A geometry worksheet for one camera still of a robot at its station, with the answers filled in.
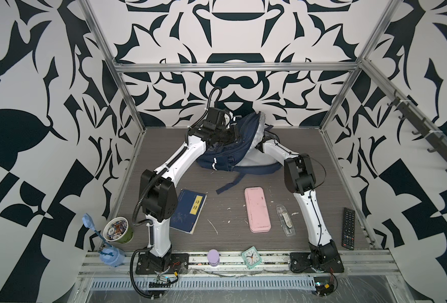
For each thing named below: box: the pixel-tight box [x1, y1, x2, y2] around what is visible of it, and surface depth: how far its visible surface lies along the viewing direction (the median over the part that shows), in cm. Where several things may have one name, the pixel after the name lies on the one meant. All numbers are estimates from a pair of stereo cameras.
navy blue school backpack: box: [196, 111, 281, 194], surface depth 91 cm
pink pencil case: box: [244, 186, 272, 233], surface depth 88 cm
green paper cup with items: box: [102, 216, 135, 244], surface depth 75 cm
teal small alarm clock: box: [241, 246, 263, 270], surface depth 76 cm
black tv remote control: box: [341, 207, 356, 251], surface depth 83 cm
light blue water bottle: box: [82, 213, 126, 268], surface depth 71 cm
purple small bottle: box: [207, 248, 220, 268], surface depth 70 cm
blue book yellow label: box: [169, 188, 208, 235], surface depth 88 cm
